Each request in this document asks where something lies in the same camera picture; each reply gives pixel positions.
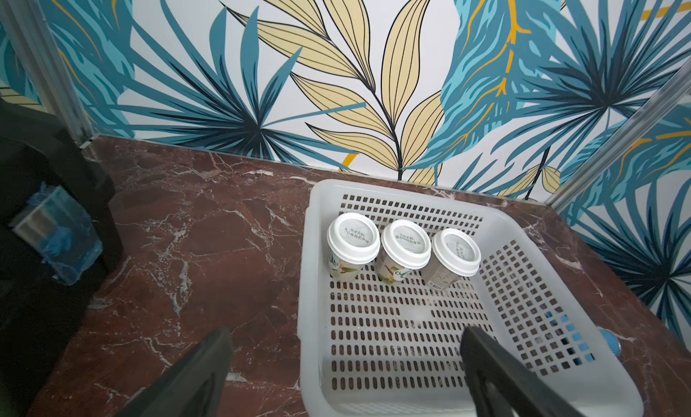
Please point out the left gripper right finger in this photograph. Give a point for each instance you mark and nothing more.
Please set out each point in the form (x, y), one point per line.
(502, 386)

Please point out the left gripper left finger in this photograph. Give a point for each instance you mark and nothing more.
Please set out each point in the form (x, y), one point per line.
(191, 387)

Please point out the white yogurt cup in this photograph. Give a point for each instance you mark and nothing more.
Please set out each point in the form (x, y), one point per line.
(455, 255)
(405, 248)
(354, 241)

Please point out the white plastic basket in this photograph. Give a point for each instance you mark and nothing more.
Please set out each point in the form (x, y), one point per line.
(373, 349)

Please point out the black toolbox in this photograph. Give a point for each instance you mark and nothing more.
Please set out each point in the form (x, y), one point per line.
(58, 241)

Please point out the right aluminium corner post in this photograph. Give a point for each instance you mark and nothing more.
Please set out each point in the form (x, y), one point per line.
(675, 92)

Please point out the aluminium corner post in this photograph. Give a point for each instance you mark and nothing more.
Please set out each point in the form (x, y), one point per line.
(37, 51)
(675, 92)

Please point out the left aluminium corner post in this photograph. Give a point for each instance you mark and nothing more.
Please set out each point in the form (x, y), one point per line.
(37, 51)

